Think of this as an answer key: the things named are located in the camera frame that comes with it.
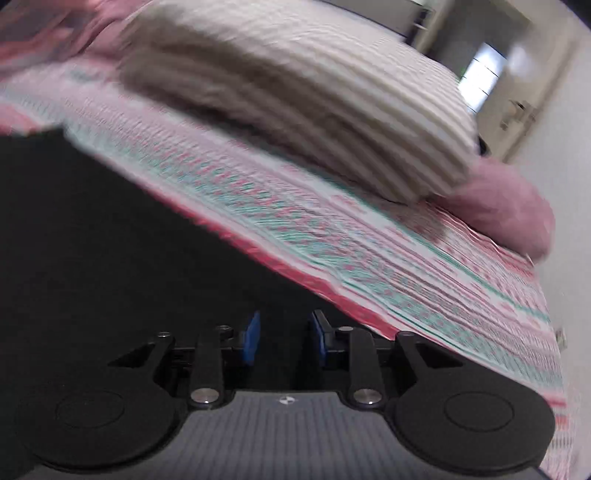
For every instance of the patterned knit-print bedspread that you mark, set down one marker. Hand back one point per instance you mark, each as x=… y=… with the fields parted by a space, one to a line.
x=351 y=258

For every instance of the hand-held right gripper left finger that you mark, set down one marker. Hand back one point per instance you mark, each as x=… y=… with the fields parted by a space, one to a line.
x=252 y=339

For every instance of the cream ribbed folded blanket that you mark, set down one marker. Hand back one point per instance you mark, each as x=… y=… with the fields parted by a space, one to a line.
x=295 y=87

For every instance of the pink fluffy comforter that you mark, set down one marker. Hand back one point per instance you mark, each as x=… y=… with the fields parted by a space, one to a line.
x=503 y=207

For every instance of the white door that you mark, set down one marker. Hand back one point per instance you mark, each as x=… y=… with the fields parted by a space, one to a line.
x=521 y=69

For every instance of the black pants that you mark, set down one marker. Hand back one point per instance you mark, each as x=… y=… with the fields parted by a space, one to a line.
x=115 y=258

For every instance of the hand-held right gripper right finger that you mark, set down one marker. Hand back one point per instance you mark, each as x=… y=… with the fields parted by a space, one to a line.
x=317 y=339

